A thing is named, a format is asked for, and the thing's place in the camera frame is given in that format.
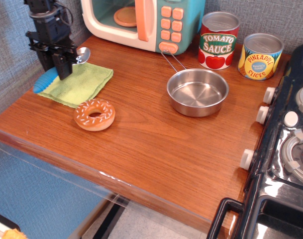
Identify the black toy stove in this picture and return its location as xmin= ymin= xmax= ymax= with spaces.
xmin=207 ymin=45 xmax=303 ymax=239

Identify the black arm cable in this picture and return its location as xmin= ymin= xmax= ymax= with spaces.
xmin=55 ymin=1 xmax=74 ymax=27

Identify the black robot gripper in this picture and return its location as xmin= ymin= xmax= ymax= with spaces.
xmin=26 ymin=8 xmax=78 ymax=80

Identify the green folded cloth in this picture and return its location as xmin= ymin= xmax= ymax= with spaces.
xmin=38 ymin=63 xmax=113 ymax=108

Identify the toy frosted sprinkle donut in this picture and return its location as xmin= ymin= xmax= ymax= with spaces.
xmin=73 ymin=99 xmax=115 ymax=131

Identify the orange plush toy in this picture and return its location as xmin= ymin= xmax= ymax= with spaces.
xmin=1 ymin=229 xmax=27 ymax=239

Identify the teal toy microwave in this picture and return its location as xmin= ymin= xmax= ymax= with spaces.
xmin=81 ymin=0 xmax=205 ymax=55

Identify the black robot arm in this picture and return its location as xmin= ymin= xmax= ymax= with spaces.
xmin=24 ymin=0 xmax=81 ymax=80

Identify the pineapple slices toy can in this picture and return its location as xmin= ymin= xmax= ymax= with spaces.
xmin=238 ymin=33 xmax=284 ymax=81

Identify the blue handled metal spoon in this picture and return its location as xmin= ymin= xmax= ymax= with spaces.
xmin=33 ymin=47 xmax=91 ymax=94

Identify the small steel pan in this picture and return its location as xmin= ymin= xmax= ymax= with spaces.
xmin=161 ymin=50 xmax=229 ymax=118

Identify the tomato sauce toy can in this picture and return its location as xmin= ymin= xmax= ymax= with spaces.
xmin=198 ymin=11 xmax=240 ymax=70

